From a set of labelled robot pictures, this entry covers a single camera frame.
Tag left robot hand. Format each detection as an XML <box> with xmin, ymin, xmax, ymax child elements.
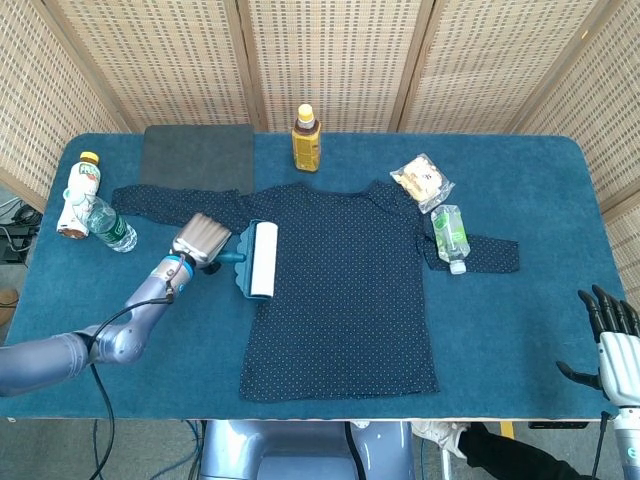
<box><xmin>171</xmin><ymin>212</ymin><xmax>234</xmax><ymax>274</ymax></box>

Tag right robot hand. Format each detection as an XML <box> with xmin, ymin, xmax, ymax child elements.
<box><xmin>556</xmin><ymin>284</ymin><xmax>640</xmax><ymax>409</ymax></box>

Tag teal lint roller yellow tip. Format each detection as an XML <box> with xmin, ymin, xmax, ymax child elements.
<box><xmin>219</xmin><ymin>221</ymin><xmax>279</xmax><ymax>301</ymax></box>

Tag navy polka dot shirt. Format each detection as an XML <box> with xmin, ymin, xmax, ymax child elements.
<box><xmin>110</xmin><ymin>182</ymin><xmax>520</xmax><ymax>404</ymax></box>

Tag dark grey mat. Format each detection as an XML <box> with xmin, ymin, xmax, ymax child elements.
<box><xmin>138</xmin><ymin>123</ymin><xmax>256</xmax><ymax>196</ymax></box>

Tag green label water bottle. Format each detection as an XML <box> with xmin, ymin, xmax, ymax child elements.
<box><xmin>87</xmin><ymin>196</ymin><xmax>138</xmax><ymax>254</ymax></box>

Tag teal table cover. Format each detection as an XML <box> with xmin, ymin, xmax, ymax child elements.
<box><xmin>0</xmin><ymin>132</ymin><xmax>626</xmax><ymax>421</ymax></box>

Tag white bottle with yellow cap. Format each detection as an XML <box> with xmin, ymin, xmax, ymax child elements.
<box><xmin>56</xmin><ymin>151</ymin><xmax>101</xmax><ymax>241</ymax></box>

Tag yellow label tea bottle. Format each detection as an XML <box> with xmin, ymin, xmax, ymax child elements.
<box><xmin>291</xmin><ymin>103</ymin><xmax>322</xmax><ymax>174</ymax></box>

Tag black trouser leg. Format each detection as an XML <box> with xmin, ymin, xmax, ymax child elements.
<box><xmin>459</xmin><ymin>423</ymin><xmax>596</xmax><ymax>480</ymax></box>

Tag white shoe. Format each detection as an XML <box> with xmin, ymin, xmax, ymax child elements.
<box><xmin>412</xmin><ymin>420</ymin><xmax>469</xmax><ymax>460</ymax></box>

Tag clear bottle light green label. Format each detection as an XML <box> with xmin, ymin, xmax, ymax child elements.
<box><xmin>430</xmin><ymin>204</ymin><xmax>471</xmax><ymax>276</ymax></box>

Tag woven folding screen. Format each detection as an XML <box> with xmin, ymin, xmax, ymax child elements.
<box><xmin>0</xmin><ymin>0</ymin><xmax>640</xmax><ymax>321</ymax></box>

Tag clear snack bag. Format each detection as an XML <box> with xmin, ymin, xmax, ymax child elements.
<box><xmin>389</xmin><ymin>152</ymin><xmax>456</xmax><ymax>216</ymax></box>

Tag silver robot torso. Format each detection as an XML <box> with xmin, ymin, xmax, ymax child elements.
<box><xmin>199</xmin><ymin>419</ymin><xmax>416</xmax><ymax>480</ymax></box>

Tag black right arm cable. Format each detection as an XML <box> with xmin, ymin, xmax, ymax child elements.
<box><xmin>591</xmin><ymin>410</ymin><xmax>614</xmax><ymax>480</ymax></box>

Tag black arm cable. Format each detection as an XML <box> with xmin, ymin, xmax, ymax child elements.
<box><xmin>88</xmin><ymin>282</ymin><xmax>176</xmax><ymax>480</ymax></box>
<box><xmin>591</xmin><ymin>410</ymin><xmax>614</xmax><ymax>480</ymax></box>

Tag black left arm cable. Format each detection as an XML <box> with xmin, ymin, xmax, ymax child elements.
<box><xmin>88</xmin><ymin>282</ymin><xmax>176</xmax><ymax>480</ymax></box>

